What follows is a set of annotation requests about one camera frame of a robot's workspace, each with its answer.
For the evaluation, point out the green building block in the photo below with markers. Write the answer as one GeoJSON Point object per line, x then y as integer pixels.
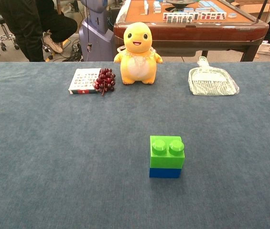
{"type": "Point", "coordinates": [165, 159]}

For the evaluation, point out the blue building block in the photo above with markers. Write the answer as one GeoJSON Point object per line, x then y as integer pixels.
{"type": "Point", "coordinates": [164, 173]}

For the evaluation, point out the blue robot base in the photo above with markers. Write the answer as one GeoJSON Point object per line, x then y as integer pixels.
{"type": "Point", "coordinates": [96, 35]}

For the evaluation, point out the dark red grape bunch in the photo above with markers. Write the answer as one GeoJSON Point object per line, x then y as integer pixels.
{"type": "Point", "coordinates": [106, 80]}

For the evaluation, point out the yellow plush dinosaur toy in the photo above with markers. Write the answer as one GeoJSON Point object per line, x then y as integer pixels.
{"type": "Point", "coordinates": [137, 66]}

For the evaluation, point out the blue table cloth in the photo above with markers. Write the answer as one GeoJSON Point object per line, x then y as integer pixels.
{"type": "Point", "coordinates": [77, 155]}

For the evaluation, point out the dustpan set in plastic bag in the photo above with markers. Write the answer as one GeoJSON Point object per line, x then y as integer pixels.
{"type": "Point", "coordinates": [211, 81]}

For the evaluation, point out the brown mahjong table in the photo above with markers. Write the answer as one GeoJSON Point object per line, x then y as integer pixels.
{"type": "Point", "coordinates": [197, 31]}

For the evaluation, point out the row of standing mahjong tiles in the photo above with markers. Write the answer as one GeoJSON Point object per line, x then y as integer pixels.
{"type": "Point", "coordinates": [192, 17]}

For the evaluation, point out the single lying mahjong tile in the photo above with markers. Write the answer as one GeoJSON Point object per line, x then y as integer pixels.
{"type": "Point", "coordinates": [232, 15]}

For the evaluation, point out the person's leg and shoe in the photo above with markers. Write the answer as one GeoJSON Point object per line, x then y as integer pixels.
{"type": "Point", "coordinates": [27, 26]}

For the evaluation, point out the chrome swivel stool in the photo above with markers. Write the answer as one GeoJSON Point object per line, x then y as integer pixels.
{"type": "Point", "coordinates": [4, 31]}

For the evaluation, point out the brown cardboard box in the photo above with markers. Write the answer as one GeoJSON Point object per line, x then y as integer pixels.
{"type": "Point", "coordinates": [256, 7]}

